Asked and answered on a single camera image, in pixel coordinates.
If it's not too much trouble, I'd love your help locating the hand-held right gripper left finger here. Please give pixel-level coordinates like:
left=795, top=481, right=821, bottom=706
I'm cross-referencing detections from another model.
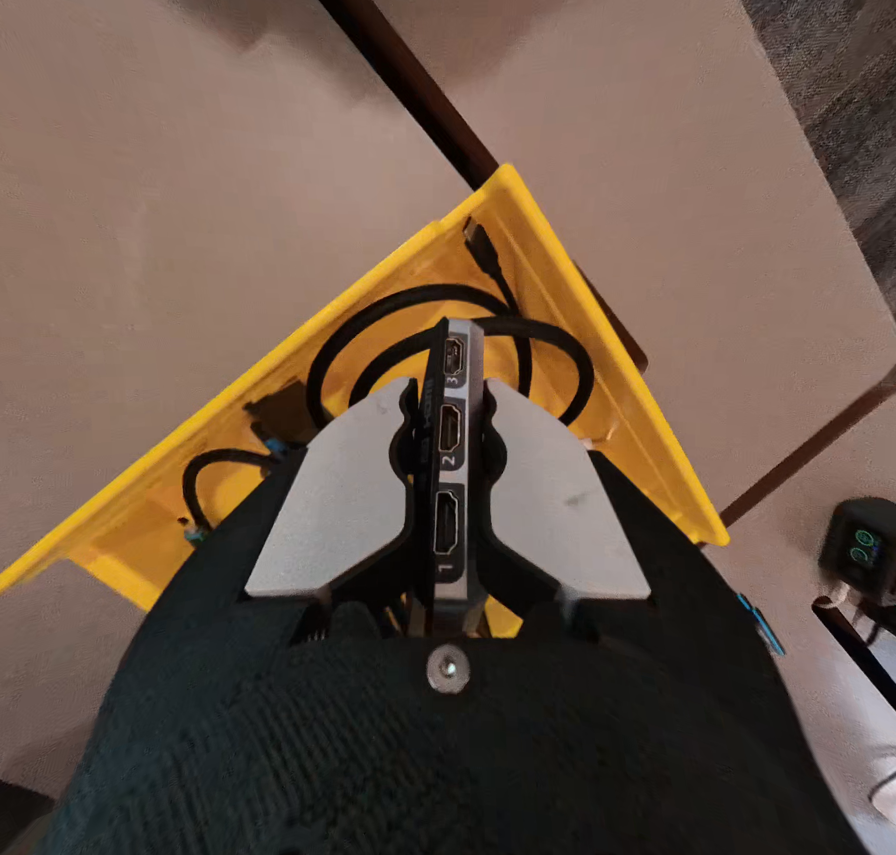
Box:
left=244, top=378, right=421, bottom=602

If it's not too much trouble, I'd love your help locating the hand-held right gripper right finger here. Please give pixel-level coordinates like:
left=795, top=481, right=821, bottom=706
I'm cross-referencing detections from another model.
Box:
left=479, top=378, right=653, bottom=602

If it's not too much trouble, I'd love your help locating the black hdmi switch with cable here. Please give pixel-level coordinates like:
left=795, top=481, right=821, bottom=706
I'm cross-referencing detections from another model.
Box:
left=307, top=217, right=596, bottom=639

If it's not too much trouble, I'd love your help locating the braided cable with green plugs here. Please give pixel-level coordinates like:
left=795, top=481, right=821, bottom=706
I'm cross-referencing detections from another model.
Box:
left=182, top=438, right=289, bottom=547

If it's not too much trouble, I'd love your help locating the yellow plastic bin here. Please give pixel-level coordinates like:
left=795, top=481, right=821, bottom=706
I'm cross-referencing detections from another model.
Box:
left=0, top=163, right=730, bottom=639

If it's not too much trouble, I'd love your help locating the small blue and grey box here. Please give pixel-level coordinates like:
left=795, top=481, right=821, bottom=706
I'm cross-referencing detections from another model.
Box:
left=735, top=592, right=786, bottom=658

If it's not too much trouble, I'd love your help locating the black device with green display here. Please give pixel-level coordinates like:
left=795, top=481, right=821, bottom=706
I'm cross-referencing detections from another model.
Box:
left=819, top=498, right=896, bottom=604

